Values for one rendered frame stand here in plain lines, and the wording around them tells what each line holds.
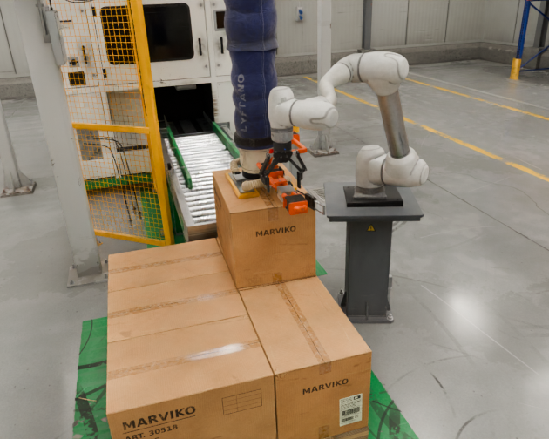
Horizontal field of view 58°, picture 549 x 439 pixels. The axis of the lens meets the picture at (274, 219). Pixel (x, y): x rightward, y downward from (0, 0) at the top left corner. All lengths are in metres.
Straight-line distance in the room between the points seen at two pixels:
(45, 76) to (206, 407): 2.25
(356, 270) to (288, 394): 1.13
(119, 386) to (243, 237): 0.81
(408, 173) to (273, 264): 0.83
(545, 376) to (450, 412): 0.59
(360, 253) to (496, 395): 0.98
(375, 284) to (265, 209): 1.02
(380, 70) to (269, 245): 0.92
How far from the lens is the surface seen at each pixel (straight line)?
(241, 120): 2.36
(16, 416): 2.89
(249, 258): 2.34
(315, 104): 1.89
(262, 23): 2.27
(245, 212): 2.23
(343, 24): 12.56
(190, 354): 2.06
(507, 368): 2.97
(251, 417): 2.04
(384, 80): 2.33
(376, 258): 2.92
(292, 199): 1.93
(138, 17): 3.41
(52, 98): 3.43
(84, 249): 3.75
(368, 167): 2.73
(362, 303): 3.07
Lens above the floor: 1.84
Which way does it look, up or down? 25 degrees down
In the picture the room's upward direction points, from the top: 2 degrees counter-clockwise
